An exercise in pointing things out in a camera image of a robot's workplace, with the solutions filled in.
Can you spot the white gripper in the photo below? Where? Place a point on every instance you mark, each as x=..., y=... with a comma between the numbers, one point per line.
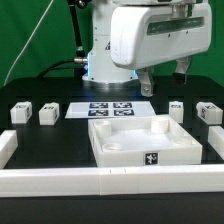
x=146, y=36

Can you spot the white square tabletop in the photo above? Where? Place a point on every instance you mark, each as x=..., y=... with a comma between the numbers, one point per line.
x=142, y=141

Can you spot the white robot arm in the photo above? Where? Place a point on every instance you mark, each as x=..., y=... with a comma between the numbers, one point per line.
x=102, y=72

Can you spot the white right fence piece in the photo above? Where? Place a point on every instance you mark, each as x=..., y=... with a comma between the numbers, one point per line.
x=216, y=139

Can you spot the white fence piece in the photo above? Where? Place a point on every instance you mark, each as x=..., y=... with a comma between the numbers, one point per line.
x=216, y=139
x=8, y=144

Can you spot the white sheet with tags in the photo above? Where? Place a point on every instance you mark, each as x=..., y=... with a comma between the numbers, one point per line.
x=109, y=109

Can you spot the white left fence piece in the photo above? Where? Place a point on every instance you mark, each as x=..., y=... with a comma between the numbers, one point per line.
x=8, y=144

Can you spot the white front fence rail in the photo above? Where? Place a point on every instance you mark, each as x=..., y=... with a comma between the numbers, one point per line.
x=111, y=181

